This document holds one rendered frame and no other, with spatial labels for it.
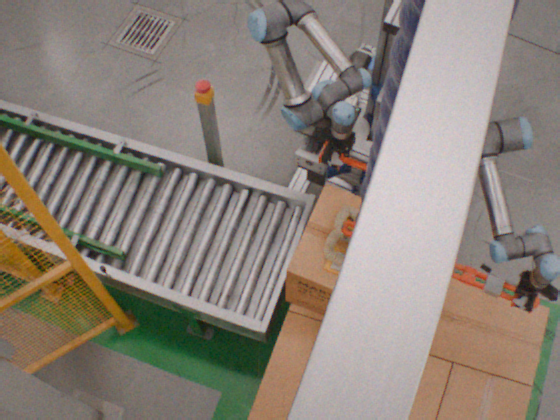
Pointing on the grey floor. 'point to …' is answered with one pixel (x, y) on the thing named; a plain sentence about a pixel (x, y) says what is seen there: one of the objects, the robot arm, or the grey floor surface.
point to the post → (209, 127)
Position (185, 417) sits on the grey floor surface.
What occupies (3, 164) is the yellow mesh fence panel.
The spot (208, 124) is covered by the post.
